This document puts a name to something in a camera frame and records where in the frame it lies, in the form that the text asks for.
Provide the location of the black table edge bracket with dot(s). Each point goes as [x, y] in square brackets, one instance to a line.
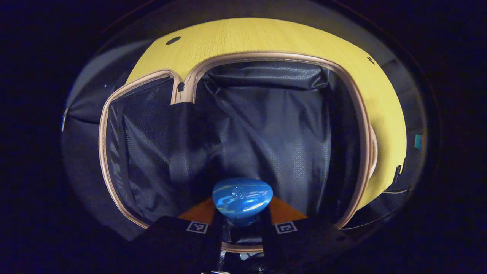
[398, 173]

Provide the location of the blue-capped green bottle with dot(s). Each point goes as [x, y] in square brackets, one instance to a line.
[241, 198]

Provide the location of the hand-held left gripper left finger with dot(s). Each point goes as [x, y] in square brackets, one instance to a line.
[179, 239]

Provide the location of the small white clip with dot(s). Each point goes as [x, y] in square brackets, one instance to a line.
[64, 120]

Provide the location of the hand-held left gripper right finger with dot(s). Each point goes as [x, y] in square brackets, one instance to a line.
[304, 239]

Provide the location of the teal skin care tube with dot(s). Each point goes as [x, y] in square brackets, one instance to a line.
[418, 141]

